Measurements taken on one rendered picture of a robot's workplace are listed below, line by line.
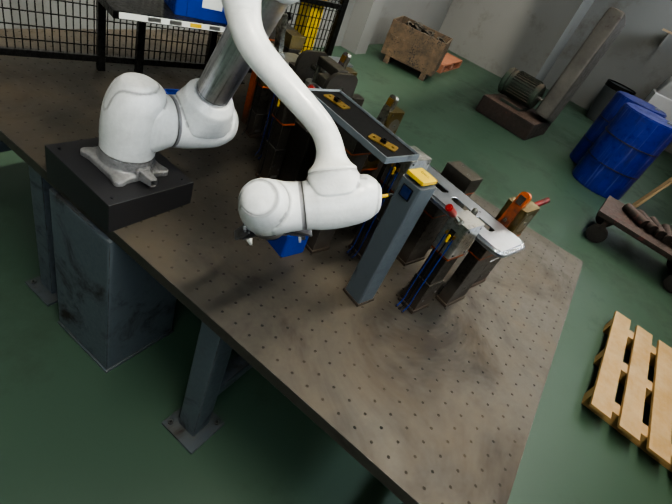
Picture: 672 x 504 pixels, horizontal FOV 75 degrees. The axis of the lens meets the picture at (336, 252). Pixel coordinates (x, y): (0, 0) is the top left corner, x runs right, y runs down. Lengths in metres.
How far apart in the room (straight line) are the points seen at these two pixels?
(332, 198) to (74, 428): 1.28
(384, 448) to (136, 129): 1.04
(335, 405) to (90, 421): 0.98
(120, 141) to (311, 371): 0.81
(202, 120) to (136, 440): 1.11
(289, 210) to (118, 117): 0.64
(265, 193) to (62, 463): 1.23
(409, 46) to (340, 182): 6.05
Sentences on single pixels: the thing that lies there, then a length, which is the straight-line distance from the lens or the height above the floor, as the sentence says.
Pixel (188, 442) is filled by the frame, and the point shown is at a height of 0.01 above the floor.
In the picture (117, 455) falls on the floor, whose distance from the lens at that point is 1.77.
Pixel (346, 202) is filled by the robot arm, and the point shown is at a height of 1.18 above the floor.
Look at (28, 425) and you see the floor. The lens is 1.85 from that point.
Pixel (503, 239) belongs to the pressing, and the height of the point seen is 1.00.
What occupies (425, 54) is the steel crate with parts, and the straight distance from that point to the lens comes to 6.85.
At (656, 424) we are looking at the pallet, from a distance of 3.04.
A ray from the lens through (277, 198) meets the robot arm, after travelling 0.83.
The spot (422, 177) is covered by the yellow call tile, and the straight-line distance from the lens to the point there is 1.14.
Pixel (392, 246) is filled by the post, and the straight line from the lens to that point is 1.23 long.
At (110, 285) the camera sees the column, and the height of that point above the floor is 0.48.
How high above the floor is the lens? 1.62
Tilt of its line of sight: 37 degrees down
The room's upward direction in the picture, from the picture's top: 24 degrees clockwise
